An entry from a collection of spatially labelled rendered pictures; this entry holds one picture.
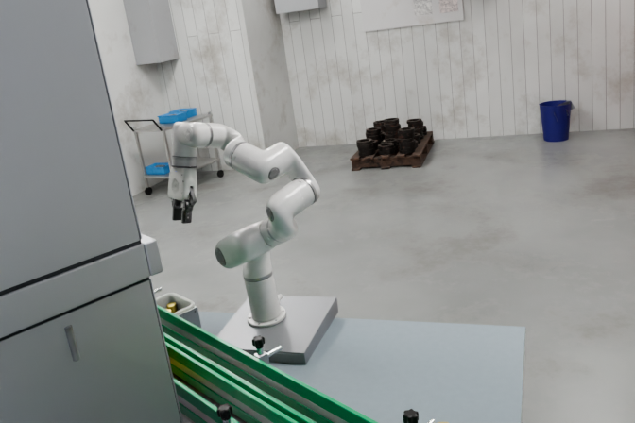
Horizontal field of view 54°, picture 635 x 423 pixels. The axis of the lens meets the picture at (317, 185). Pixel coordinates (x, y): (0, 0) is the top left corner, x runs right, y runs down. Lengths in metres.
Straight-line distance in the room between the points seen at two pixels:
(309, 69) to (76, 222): 7.17
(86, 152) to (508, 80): 6.86
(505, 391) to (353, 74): 6.51
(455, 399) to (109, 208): 1.01
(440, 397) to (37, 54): 1.22
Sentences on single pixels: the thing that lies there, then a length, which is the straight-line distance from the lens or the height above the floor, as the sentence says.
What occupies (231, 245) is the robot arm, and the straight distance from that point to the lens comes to 1.80.
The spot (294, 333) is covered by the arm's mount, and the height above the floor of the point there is 0.79.
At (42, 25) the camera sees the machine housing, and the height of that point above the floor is 1.76.
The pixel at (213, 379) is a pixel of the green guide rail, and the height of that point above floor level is 0.95.
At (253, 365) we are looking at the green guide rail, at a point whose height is 0.95.
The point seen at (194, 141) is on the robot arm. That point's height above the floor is 1.42.
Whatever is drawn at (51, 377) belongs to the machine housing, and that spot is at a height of 1.24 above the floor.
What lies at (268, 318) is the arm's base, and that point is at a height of 0.81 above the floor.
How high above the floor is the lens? 1.73
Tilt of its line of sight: 16 degrees down
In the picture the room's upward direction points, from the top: 8 degrees counter-clockwise
